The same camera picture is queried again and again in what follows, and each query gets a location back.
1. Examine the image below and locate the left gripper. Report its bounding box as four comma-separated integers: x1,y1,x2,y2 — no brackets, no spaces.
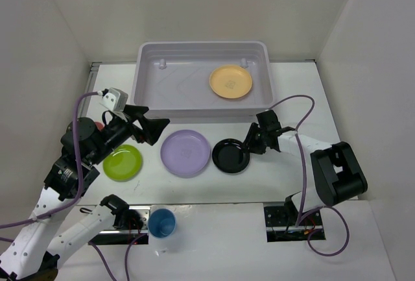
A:
91,103,171,164

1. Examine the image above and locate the black plastic plate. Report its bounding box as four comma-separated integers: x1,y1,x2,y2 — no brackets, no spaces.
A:
211,138,250,174

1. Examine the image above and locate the pink plastic cup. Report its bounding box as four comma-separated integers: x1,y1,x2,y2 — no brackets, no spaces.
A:
95,121,104,130

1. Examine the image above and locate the green plastic plate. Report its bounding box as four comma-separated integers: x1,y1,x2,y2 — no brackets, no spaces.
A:
102,144,143,182

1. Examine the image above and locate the purple plastic plate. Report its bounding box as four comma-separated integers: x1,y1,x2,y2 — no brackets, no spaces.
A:
160,130,211,178

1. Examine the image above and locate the orange plastic plate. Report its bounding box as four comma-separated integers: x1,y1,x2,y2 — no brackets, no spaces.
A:
209,65,253,99

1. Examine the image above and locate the blue plastic cup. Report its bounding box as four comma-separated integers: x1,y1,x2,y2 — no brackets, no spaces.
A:
148,208,176,239

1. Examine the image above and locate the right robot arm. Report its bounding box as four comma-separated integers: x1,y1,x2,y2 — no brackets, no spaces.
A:
243,110,368,225

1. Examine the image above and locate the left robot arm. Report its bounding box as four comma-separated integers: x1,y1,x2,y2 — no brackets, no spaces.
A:
1,105,170,280

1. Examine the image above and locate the lavender plastic bin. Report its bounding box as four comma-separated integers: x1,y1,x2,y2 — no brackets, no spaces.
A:
130,41,276,118

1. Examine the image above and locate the aluminium corner profile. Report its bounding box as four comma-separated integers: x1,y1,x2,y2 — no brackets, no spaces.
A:
86,62,102,92

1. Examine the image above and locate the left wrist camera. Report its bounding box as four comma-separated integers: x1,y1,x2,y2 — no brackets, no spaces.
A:
99,88,128,112

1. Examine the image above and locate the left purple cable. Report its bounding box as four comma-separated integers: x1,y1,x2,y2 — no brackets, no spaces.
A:
0,91,104,241

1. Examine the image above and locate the purple cable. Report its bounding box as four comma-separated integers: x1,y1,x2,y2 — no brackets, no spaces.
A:
265,95,351,258
0,91,104,241

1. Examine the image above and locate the right metal base rail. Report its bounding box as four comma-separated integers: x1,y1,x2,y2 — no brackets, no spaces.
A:
263,202,326,243

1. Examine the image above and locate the metal base rail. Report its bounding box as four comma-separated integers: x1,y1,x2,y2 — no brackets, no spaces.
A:
91,205,150,246
263,202,326,243

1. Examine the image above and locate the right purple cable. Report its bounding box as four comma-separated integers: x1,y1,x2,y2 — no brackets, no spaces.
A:
265,95,351,258

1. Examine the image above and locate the left metal base rail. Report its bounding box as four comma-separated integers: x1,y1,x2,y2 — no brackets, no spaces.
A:
91,205,150,246

